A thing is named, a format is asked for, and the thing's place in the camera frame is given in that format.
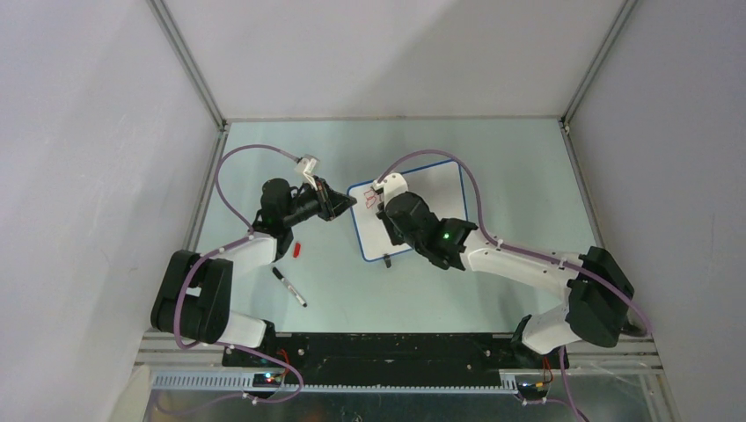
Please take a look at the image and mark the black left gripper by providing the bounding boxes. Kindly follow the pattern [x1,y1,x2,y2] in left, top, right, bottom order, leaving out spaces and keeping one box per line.
[282,176,356,228]

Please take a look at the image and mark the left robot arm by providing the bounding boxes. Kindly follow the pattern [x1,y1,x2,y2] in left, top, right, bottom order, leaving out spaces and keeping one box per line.
[150,177,357,367]

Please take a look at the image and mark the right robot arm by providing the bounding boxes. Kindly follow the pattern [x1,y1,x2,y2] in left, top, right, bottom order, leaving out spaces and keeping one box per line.
[376,192,634,367]

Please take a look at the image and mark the white blue-framed whiteboard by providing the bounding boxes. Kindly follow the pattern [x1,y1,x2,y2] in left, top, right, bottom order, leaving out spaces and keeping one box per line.
[347,160,468,262]

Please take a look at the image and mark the black whiteboard marker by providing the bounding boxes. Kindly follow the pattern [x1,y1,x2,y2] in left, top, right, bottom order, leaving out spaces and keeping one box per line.
[271,266,308,308]

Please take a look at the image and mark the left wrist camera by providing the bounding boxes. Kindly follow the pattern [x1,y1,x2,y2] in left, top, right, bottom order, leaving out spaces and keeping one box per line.
[295,154,319,178]

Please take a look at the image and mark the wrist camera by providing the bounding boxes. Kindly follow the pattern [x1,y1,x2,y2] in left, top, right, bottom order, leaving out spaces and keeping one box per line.
[371,172,408,207]
[295,154,319,178]

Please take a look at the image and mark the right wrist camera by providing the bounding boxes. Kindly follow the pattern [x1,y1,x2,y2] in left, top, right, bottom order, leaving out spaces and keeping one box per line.
[371,172,408,207]

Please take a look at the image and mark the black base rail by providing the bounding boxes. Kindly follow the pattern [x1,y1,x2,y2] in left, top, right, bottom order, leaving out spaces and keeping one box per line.
[134,331,666,396]

